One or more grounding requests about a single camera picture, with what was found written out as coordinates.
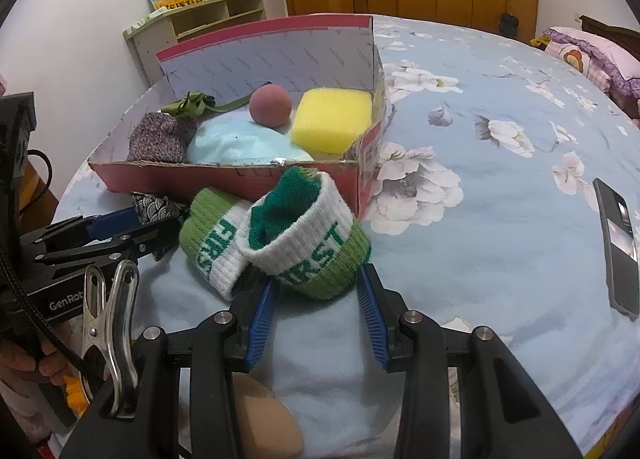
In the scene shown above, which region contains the blue floral bedsheet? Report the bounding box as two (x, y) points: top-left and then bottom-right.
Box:
(50, 14), (640, 459)

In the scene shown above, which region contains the pink foam ball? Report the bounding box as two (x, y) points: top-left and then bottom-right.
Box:
(249, 84), (292, 128)

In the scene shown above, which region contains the dark wave pattern cloth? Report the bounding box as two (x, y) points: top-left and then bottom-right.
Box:
(131, 191), (193, 260)

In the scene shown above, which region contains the grey knitted cloth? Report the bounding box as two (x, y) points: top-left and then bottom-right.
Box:
(127, 111), (198, 164)

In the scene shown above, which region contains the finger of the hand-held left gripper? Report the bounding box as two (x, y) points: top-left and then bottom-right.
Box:
(20, 206), (138, 251)
(35, 219), (183, 266)

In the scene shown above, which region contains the pink cardboard box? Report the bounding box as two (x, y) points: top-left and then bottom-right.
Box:
(87, 14), (388, 220)

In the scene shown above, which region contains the yellow sponge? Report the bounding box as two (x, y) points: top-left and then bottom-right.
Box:
(291, 88), (374, 156)

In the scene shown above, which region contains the green white knitted sock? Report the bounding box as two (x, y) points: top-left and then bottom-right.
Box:
(179, 187), (261, 301)
(235, 166), (373, 301)

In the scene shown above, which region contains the black smartphone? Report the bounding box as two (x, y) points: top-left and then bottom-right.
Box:
(592, 177), (640, 318)

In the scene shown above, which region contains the person's left hand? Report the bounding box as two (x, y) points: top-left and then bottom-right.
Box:
(0, 334), (73, 385)

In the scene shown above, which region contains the pink cartoon print pillow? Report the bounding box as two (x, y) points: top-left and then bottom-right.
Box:
(544, 26), (640, 92)

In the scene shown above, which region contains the pale green shelf unit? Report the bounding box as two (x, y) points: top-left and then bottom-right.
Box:
(123, 0), (268, 87)

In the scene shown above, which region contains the green booklet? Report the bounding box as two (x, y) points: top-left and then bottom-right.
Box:
(127, 9), (170, 34)

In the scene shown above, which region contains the beige makeup sponge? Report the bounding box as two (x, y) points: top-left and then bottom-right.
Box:
(231, 373), (306, 459)

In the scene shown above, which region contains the light blue cloth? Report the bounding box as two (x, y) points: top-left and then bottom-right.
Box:
(186, 116), (316, 166)

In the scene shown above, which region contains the metal spring clip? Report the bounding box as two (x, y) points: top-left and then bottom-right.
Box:
(82, 260), (142, 417)

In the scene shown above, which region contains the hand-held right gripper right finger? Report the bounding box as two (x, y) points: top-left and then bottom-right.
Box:
(356, 263), (583, 459)

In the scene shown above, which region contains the green ribbon bow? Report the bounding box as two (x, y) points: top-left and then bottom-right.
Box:
(160, 91), (251, 117)

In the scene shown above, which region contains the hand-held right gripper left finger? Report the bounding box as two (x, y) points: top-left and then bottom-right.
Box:
(60, 279), (281, 459)

